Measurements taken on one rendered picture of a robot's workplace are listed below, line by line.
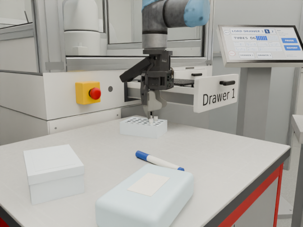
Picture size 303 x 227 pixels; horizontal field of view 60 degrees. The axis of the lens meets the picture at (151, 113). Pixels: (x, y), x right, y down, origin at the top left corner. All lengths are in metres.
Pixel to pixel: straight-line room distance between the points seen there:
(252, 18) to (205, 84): 1.88
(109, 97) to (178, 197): 0.66
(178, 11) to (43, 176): 0.52
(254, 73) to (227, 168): 1.29
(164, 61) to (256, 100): 1.17
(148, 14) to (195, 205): 0.53
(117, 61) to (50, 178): 0.64
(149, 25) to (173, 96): 0.26
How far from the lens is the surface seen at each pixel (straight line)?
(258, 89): 1.85
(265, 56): 1.77
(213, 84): 0.90
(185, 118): 1.40
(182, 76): 1.31
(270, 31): 1.93
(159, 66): 0.78
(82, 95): 0.88
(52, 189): 0.47
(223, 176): 0.55
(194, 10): 0.72
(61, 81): 0.88
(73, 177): 0.47
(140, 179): 0.42
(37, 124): 0.94
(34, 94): 0.92
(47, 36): 0.87
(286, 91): 2.57
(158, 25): 0.77
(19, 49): 0.99
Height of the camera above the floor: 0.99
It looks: 12 degrees down
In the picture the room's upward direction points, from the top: straight up
